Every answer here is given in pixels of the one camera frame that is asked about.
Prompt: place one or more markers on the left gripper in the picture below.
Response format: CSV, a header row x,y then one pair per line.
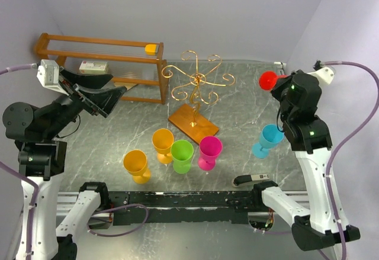
x,y
94,101

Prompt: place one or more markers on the orange wine glass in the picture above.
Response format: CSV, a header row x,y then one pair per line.
x,y
135,162
163,140

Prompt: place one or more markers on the red wine glass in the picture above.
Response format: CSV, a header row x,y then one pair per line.
x,y
269,79

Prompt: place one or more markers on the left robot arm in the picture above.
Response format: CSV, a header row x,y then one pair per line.
x,y
41,159

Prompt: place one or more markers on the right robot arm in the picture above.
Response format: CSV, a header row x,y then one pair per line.
x,y
324,223

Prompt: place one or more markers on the wooden shelf rack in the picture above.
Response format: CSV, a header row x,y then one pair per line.
x,y
127,61

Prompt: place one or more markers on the green wine glass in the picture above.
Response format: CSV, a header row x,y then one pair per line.
x,y
182,152

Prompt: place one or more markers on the pink wine glass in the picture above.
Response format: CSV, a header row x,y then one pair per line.
x,y
210,149

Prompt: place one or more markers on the blue wine glass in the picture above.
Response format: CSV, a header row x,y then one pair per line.
x,y
271,135

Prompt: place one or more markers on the white box on shelf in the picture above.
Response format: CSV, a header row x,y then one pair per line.
x,y
93,67

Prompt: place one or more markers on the yellow block on shelf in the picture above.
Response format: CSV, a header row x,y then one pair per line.
x,y
151,49

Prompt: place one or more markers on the black white stapler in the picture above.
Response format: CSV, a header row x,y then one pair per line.
x,y
244,180

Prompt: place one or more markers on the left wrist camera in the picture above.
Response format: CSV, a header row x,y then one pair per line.
x,y
48,75

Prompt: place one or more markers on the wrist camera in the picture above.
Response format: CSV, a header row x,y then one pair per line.
x,y
324,74
48,75

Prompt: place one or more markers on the gold wire glass rack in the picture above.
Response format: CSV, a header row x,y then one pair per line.
x,y
187,117

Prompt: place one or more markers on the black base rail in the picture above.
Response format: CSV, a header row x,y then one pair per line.
x,y
140,207

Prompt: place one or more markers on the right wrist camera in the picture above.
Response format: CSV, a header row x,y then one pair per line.
x,y
324,74

